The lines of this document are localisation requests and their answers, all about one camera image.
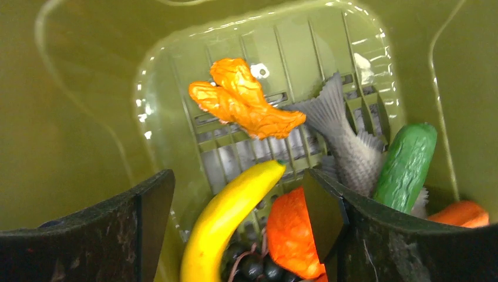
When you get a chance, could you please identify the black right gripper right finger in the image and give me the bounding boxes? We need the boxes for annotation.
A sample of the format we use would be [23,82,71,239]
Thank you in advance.
[302,169,497,281]

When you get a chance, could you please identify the olive green plastic bin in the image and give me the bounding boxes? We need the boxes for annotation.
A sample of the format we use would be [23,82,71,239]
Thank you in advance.
[1,1,497,281]

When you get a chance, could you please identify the orange toy pumpkin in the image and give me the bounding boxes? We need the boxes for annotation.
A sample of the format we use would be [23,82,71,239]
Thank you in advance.
[266,186,328,281]

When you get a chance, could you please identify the grey toy fish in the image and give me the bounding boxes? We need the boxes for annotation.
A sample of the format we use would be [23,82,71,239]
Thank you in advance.
[285,72,429,219]

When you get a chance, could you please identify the purple orange toy slice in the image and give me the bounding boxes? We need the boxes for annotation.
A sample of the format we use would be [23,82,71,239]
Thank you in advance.
[428,200,490,228]

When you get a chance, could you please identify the yellow toy banana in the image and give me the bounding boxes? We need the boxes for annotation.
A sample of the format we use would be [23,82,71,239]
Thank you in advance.
[180,160,286,282]

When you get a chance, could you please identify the dark toy grape bunch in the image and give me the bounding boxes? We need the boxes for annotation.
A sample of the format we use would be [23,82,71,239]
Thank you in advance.
[220,229,303,282]

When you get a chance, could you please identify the yellow orange toy food cluster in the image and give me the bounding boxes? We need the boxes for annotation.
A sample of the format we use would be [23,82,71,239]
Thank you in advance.
[189,58,307,139]

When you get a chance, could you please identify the green toy vegetable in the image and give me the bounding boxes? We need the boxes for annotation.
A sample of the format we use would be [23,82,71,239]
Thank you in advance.
[373,123,438,214]

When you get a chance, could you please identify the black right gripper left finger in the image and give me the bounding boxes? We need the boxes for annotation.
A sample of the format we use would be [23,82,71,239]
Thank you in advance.
[1,169,176,281]

